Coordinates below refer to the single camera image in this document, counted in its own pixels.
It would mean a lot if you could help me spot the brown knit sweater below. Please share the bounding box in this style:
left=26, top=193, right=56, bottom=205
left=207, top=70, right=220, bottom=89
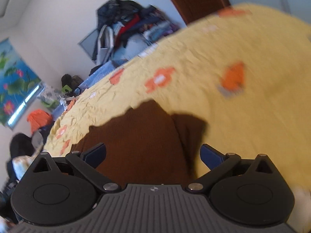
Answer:
left=71, top=100, right=207, bottom=187

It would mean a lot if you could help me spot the pile of mixed clothes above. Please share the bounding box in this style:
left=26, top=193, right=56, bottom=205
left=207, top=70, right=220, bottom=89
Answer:
left=91, top=0, right=182, bottom=65

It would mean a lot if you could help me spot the orange plastic bag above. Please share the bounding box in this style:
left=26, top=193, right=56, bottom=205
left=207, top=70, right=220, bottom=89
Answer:
left=27, top=110, right=53, bottom=134

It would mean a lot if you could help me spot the white fluffy garment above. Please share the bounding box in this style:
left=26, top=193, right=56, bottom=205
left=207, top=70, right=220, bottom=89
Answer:
left=12, top=154, right=37, bottom=181

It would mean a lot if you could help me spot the black garment beside bed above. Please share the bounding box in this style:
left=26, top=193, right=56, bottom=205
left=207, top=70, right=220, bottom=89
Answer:
left=10, top=132, right=44, bottom=159

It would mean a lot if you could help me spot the floral patterned pillow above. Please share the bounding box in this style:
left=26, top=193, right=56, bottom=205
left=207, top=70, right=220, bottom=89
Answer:
left=37, top=84, right=64, bottom=110

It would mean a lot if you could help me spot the dark bag on bedside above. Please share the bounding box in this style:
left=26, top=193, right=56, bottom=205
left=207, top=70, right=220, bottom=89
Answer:
left=61, top=74, right=84, bottom=94

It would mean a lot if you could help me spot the blue quilted blanket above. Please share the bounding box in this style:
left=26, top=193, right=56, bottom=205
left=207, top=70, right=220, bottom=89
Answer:
left=52, top=60, right=127, bottom=119

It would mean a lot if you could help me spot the yellow floral bed sheet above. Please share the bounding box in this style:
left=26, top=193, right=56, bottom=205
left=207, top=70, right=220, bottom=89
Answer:
left=43, top=2, right=311, bottom=233

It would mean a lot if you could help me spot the grey framed panel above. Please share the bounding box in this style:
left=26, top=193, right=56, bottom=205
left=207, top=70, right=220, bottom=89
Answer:
left=78, top=29, right=99, bottom=60

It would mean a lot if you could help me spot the lotus flower wall poster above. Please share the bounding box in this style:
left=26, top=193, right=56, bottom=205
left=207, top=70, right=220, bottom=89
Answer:
left=1, top=38, right=42, bottom=129

